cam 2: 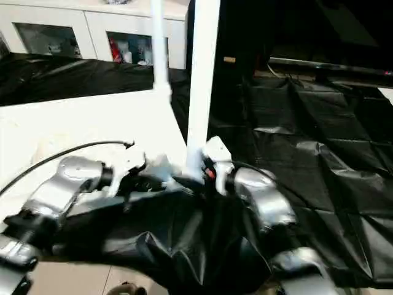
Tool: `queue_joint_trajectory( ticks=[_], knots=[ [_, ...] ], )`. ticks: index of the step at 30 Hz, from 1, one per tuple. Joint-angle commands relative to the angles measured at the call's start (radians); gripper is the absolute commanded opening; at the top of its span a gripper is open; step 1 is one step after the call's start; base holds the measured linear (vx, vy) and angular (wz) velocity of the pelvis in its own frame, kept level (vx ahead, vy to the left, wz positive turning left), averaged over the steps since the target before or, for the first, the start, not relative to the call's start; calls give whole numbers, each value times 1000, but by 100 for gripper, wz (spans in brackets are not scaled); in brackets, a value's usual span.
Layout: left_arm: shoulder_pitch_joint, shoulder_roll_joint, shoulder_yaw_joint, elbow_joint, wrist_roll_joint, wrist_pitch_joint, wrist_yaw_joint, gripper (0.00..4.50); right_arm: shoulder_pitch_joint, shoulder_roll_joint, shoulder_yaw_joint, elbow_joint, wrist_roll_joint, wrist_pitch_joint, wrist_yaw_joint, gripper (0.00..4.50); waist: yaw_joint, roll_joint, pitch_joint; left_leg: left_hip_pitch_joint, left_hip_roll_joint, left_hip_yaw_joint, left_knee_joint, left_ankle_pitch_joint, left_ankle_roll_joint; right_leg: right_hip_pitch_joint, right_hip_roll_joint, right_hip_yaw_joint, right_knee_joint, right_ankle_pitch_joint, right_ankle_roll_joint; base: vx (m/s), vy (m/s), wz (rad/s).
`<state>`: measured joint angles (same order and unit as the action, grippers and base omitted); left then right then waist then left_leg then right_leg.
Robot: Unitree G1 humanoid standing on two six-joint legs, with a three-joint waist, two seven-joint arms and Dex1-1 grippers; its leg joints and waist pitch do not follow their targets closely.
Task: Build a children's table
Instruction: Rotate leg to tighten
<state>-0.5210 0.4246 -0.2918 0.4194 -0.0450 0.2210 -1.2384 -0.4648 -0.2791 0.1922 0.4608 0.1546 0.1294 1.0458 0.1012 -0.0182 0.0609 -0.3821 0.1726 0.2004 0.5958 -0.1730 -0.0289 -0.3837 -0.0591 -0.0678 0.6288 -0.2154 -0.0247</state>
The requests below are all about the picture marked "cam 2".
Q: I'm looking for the black shiny mat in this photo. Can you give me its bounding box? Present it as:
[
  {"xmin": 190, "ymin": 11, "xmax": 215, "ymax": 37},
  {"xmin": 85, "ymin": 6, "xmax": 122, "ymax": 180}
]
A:
[{"xmin": 0, "ymin": 51, "xmax": 393, "ymax": 291}]

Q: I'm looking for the red white box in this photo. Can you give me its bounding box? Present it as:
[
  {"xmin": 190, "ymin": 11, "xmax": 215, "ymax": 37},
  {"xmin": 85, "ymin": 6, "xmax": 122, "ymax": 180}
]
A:
[{"xmin": 110, "ymin": 38, "xmax": 122, "ymax": 63}]

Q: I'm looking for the long black bar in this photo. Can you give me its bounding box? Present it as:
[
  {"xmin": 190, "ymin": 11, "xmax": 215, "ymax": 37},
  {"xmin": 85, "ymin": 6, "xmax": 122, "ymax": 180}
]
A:
[{"xmin": 268, "ymin": 57, "xmax": 393, "ymax": 77}]

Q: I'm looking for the black left wrist camera cable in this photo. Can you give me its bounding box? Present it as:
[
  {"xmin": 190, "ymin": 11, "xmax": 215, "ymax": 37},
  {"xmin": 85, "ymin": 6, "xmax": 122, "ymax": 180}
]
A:
[{"xmin": 0, "ymin": 140, "xmax": 136, "ymax": 198}]

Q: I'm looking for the white paper sheet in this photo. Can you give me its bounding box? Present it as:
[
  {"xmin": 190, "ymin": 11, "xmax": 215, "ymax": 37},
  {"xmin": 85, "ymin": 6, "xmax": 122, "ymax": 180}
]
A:
[{"xmin": 378, "ymin": 87, "xmax": 393, "ymax": 104}]

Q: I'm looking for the white display cabinet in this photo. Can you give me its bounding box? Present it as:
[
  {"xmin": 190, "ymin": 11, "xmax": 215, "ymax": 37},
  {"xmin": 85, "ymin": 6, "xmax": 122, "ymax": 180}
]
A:
[{"xmin": 0, "ymin": 2, "xmax": 190, "ymax": 71}]

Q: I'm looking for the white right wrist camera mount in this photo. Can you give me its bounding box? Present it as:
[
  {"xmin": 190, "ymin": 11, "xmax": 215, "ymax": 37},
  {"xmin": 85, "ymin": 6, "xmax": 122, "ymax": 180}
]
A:
[{"xmin": 200, "ymin": 136, "xmax": 236, "ymax": 197}]

